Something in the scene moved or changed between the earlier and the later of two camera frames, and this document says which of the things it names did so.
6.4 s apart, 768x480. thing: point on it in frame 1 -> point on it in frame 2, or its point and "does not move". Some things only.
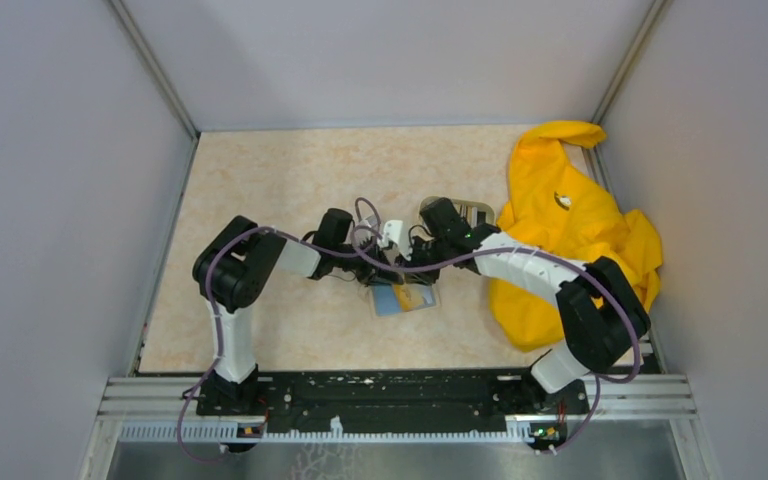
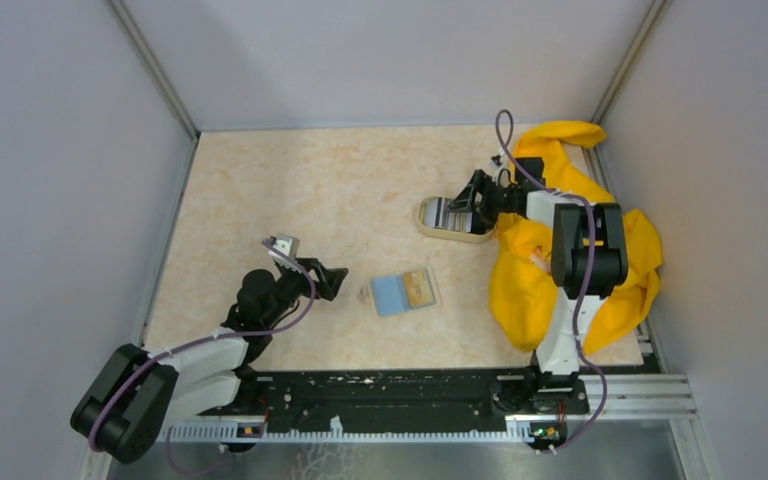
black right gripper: [422, 276] -> [482, 216]
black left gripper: [374, 274] -> [330, 279]
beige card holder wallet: [367, 294] -> [411, 290]
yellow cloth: [559, 209] does not move
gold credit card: [415, 296] does not move
